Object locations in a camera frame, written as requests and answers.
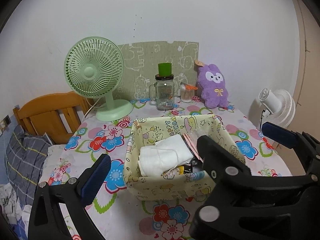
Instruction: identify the purple plush bunny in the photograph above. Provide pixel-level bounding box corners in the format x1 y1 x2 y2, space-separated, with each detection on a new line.
194 60 229 109

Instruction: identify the glass mug jar green lid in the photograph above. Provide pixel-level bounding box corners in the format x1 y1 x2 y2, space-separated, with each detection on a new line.
149 63 175 111

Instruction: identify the beige door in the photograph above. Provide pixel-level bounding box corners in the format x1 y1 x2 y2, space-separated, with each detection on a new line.
291 0 320 150

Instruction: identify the white standing fan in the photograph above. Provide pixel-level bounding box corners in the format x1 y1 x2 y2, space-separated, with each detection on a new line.
250 88 296 130

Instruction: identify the yellow cartoon fabric storage box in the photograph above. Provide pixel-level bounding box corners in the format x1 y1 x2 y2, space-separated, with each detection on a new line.
124 114 247 202

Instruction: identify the white crumpled bedding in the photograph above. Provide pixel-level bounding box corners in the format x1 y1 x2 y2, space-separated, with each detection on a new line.
0 184 30 240

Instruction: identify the green cartoon print board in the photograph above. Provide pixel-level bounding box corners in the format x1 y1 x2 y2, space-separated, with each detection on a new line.
117 40 200 100

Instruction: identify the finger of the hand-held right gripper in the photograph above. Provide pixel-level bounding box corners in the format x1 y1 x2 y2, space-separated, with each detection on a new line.
197 135 253 182
262 122 320 175

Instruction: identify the white fan cable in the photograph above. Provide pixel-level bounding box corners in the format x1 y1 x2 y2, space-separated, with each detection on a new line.
84 99 102 119

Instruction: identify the wooden bed headboard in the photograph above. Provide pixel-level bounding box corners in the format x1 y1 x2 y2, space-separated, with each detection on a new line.
13 92 97 144

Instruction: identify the yellow cartoon pouch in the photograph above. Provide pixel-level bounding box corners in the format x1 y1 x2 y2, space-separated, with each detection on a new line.
162 166 184 178

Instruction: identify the green desk fan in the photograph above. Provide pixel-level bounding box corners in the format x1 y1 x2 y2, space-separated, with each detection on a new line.
64 37 133 122

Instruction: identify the clear cotton swab container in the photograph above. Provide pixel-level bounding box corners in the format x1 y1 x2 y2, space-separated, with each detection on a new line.
180 82 198 103

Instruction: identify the pink packet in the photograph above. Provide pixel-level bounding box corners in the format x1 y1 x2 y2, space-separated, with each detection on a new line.
182 133 204 160

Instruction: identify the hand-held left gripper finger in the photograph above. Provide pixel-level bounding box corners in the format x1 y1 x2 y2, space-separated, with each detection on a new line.
28 154 112 240

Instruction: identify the white cloth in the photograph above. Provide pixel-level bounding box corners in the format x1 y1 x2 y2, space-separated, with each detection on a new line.
138 134 194 177

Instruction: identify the clear plastic zip bag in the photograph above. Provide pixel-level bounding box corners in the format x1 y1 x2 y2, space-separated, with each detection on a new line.
186 125 208 140

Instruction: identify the grey plaid pillow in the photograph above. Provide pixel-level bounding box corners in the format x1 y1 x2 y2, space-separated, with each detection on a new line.
5 125 54 203

